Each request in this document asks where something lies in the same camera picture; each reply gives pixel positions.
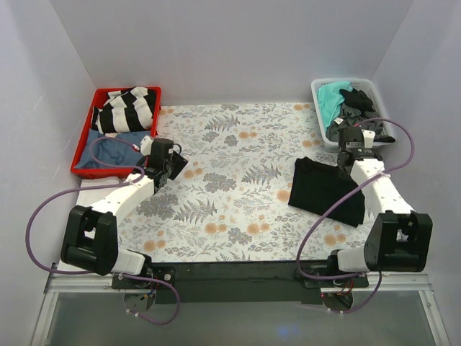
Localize black t-shirt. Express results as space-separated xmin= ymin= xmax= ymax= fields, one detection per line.
xmin=288 ymin=157 xmax=365 ymax=227

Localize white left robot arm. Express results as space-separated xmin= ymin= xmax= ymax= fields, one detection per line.
xmin=61 ymin=136 xmax=187 ymax=288

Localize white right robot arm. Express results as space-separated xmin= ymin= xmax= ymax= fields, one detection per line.
xmin=326 ymin=127 xmax=433 ymax=287

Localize grey t-shirt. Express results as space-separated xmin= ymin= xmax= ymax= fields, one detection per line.
xmin=326 ymin=103 xmax=385 ymax=142

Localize teal t-shirt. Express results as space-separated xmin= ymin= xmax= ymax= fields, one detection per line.
xmin=317 ymin=81 xmax=352 ymax=128

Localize black white striped shirt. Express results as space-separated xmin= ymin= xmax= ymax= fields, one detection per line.
xmin=91 ymin=86 xmax=160 ymax=134

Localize blue folded shirt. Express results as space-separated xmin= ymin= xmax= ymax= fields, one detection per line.
xmin=75 ymin=129 xmax=150 ymax=169

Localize white plastic laundry basket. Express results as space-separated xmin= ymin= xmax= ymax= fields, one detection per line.
xmin=310 ymin=77 xmax=389 ymax=153

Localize red plastic tray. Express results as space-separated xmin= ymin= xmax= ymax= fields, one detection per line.
xmin=71 ymin=86 xmax=161 ymax=179

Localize floral patterned table mat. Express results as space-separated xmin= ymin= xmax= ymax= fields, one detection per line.
xmin=118 ymin=103 xmax=374 ymax=262

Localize white folded cloth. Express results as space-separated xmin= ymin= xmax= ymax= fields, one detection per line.
xmin=58 ymin=177 xmax=122 ymax=272

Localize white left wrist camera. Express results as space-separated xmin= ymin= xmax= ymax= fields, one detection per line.
xmin=133 ymin=136 xmax=154 ymax=156

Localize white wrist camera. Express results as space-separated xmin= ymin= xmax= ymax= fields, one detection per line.
xmin=362 ymin=129 xmax=375 ymax=148
xmin=133 ymin=136 xmax=154 ymax=156

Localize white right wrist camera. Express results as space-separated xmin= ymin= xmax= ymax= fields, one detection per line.
xmin=362 ymin=129 xmax=375 ymax=148

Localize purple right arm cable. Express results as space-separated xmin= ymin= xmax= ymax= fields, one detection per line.
xmin=296 ymin=119 xmax=415 ymax=314

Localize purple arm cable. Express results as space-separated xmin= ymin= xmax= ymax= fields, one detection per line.
xmin=27 ymin=137 xmax=181 ymax=326
xmin=296 ymin=119 xmax=415 ymax=314

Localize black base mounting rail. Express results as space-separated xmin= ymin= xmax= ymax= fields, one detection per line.
xmin=111 ymin=259 xmax=372 ymax=306

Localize aluminium table frame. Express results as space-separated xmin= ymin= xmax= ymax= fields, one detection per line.
xmin=32 ymin=273 xmax=450 ymax=345

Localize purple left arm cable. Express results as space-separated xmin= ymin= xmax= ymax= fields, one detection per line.
xmin=27 ymin=137 xmax=181 ymax=326

